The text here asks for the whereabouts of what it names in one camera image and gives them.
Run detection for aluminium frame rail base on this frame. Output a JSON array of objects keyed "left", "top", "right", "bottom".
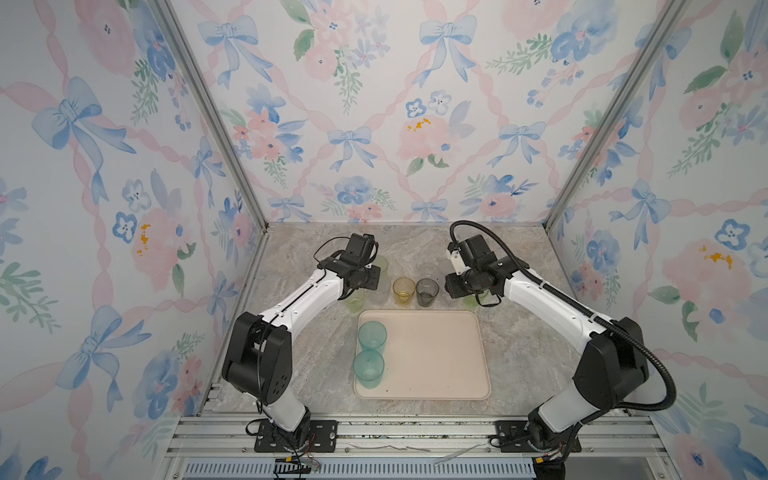
[{"left": 154, "top": 414, "right": 682, "bottom": 479}]

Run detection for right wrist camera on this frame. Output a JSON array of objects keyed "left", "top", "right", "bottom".
[{"left": 446, "top": 242, "right": 468, "bottom": 275}]

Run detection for black corrugated cable conduit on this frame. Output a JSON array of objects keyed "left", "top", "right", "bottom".
[{"left": 449, "top": 220, "right": 677, "bottom": 413}]

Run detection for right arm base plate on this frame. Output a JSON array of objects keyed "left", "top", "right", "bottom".
[{"left": 488, "top": 420, "right": 582, "bottom": 456}]

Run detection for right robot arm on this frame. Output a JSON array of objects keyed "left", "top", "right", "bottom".
[{"left": 445, "top": 235, "right": 649, "bottom": 452}]

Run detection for green cup right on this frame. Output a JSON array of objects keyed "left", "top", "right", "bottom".
[{"left": 464, "top": 291, "right": 489, "bottom": 309}]

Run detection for yellow cup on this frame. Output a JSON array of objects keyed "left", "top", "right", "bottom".
[{"left": 392, "top": 277, "right": 416, "bottom": 305}]

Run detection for right aluminium corner post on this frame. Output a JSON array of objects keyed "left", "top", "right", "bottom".
[{"left": 543, "top": 0, "right": 689, "bottom": 233}]

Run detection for left aluminium corner post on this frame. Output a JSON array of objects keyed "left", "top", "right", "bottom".
[{"left": 146, "top": 0, "right": 269, "bottom": 232}]

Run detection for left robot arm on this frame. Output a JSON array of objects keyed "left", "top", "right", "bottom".
[{"left": 221, "top": 233, "right": 381, "bottom": 451}]

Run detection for clear cup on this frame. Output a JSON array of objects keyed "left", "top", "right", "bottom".
[
  {"left": 372, "top": 275, "right": 391, "bottom": 304},
  {"left": 419, "top": 261, "right": 441, "bottom": 279},
  {"left": 438, "top": 259, "right": 455, "bottom": 275}
]

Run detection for beige rectangular tray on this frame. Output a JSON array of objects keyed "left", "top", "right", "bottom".
[{"left": 354, "top": 310, "right": 491, "bottom": 401}]

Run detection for small green cup left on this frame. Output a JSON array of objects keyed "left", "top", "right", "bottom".
[{"left": 344, "top": 290, "right": 367, "bottom": 314}]

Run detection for grey smoky cup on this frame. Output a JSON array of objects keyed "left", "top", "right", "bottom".
[{"left": 415, "top": 278, "right": 440, "bottom": 308}]

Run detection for teal cup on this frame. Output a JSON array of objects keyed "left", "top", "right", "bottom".
[
  {"left": 358, "top": 321, "right": 388, "bottom": 354},
  {"left": 353, "top": 350, "right": 385, "bottom": 389}
]

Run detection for tall light green cup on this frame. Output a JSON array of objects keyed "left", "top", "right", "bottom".
[{"left": 372, "top": 255, "right": 389, "bottom": 274}]

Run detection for aluminium corner post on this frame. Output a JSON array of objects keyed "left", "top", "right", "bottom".
[
  {"left": 543, "top": 0, "right": 689, "bottom": 233},
  {"left": 146, "top": 0, "right": 269, "bottom": 232}
]

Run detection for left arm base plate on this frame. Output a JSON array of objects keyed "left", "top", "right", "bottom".
[{"left": 246, "top": 419, "right": 339, "bottom": 454}]

